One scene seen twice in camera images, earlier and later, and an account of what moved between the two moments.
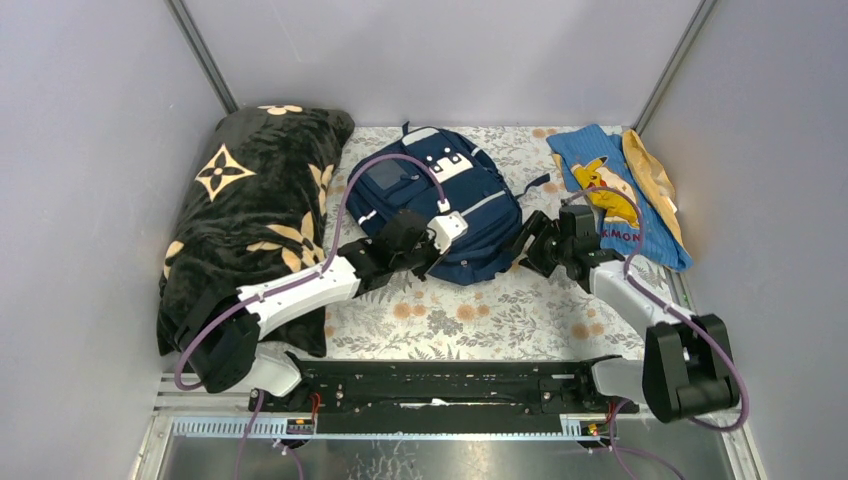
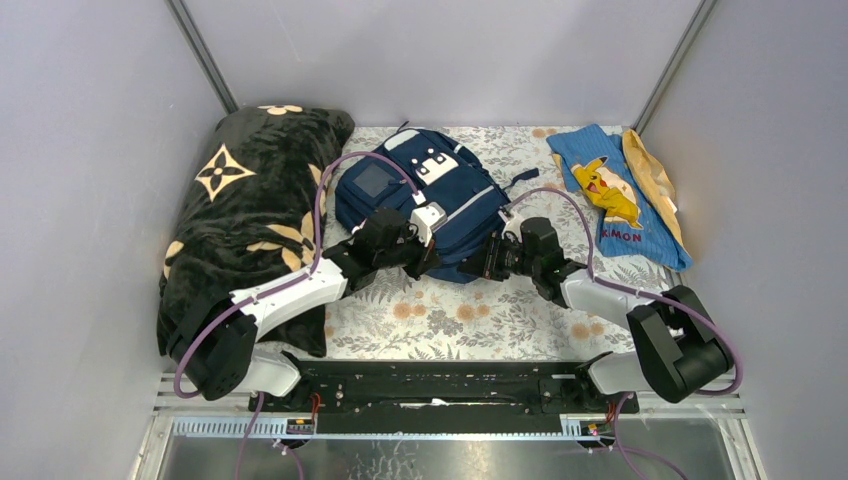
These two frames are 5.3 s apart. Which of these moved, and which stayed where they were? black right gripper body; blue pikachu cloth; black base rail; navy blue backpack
Moved: black right gripper body
Stayed: black base rail; navy blue backpack; blue pikachu cloth
